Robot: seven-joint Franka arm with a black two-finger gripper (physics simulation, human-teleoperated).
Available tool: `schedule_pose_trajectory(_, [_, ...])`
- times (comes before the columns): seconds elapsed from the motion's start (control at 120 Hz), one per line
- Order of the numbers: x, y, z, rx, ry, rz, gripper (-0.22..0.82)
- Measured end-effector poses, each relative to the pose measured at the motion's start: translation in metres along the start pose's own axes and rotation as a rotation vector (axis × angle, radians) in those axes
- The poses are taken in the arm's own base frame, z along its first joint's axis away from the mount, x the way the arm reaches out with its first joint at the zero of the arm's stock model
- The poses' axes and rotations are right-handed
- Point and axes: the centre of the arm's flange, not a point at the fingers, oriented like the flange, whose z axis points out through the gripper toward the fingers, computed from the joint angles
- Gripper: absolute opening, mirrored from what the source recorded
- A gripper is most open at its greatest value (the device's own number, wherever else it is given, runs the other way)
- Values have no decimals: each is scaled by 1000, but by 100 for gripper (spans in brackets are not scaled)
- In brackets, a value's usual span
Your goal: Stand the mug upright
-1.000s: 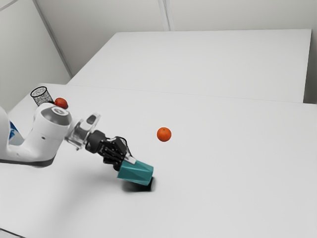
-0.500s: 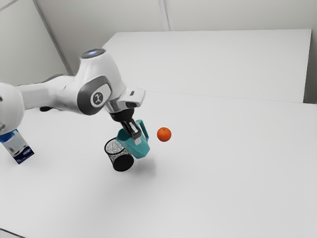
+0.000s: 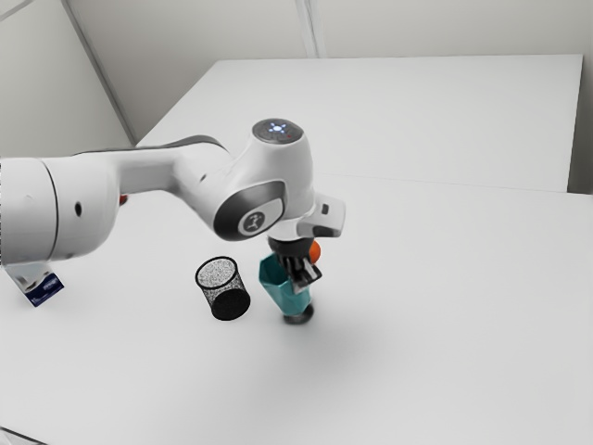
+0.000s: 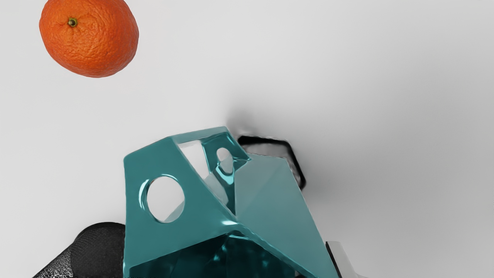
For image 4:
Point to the teal faceted mug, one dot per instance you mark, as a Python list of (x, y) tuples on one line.
[(266, 216)]

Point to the orange fruit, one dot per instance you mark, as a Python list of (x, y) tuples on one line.
[(89, 36)]

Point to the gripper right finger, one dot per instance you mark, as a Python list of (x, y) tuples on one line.
[(341, 258)]

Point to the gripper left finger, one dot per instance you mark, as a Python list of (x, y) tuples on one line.
[(94, 251)]

